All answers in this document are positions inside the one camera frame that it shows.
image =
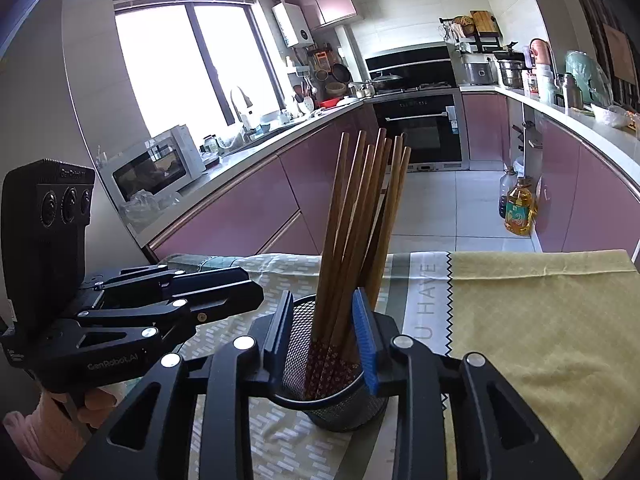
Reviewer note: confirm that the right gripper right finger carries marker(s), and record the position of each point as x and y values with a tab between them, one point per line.
496	434

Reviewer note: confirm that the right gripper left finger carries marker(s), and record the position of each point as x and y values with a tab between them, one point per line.
149	434

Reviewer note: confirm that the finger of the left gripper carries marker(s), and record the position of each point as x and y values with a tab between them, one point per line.
220	302
200	277

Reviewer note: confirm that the black mesh utensil holder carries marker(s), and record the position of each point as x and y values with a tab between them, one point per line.
325	374

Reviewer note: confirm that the bamboo chopstick two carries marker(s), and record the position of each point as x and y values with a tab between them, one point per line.
349	246

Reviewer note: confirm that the lone bamboo chopstick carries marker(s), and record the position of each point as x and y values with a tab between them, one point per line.
329	240

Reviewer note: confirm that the bamboo chopstick three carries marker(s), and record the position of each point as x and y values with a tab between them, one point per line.
370	219

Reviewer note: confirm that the bamboo chopstick six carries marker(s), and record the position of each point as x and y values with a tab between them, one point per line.
392	219

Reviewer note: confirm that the bamboo chopstick one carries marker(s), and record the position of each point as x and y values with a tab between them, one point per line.
347	178

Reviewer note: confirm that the bamboo chopstick five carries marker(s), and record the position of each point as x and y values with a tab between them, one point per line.
364	267

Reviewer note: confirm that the kitchen window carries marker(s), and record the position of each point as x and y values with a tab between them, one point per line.
202	65

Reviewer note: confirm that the left human hand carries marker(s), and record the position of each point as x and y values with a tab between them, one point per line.
47	440

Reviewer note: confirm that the clear plastic bag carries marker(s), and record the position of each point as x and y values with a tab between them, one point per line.
144	208

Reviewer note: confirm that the white microwave oven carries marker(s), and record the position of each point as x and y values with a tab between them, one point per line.
161	165

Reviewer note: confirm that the yellow green cloth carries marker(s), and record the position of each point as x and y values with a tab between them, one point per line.
563	329

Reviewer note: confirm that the pink left base cabinets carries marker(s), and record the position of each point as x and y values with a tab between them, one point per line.
274	197

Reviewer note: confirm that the pink base cabinets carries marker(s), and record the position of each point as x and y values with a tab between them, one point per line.
586	175
274	197

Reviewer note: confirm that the patterned beige green tablecloth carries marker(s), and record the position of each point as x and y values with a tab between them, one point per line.
286	444

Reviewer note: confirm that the cooking oil bottle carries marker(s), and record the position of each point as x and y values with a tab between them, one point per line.
521	207

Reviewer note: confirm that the pink right base cabinets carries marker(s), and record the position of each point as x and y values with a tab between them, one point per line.
586	175

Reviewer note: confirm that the hanging frying pan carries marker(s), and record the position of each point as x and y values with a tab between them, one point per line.
339	71

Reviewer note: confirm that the white water heater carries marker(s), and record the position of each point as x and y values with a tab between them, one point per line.
293	25

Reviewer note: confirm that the black wok on stove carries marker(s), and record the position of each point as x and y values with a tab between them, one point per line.
387	82

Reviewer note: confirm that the black built-in oven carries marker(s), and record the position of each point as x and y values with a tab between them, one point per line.
433	125

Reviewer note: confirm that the pink upper cabinet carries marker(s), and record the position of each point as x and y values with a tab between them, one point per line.
326	13

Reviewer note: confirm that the black range hood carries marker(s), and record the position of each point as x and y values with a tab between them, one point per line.
424	66

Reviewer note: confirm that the steel stock pot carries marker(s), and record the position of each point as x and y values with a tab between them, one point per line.
510	67

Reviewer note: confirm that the silver rice cooker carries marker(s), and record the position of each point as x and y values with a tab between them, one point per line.
479	69

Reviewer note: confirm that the green plastic bag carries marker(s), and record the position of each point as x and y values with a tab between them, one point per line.
590	78

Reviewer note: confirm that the pink kettle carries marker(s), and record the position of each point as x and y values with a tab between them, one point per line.
541	54

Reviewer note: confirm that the wall picture frame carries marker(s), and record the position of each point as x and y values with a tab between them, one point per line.
620	51

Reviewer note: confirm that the black wall shelf rack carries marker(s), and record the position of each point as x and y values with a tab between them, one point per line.
476	32

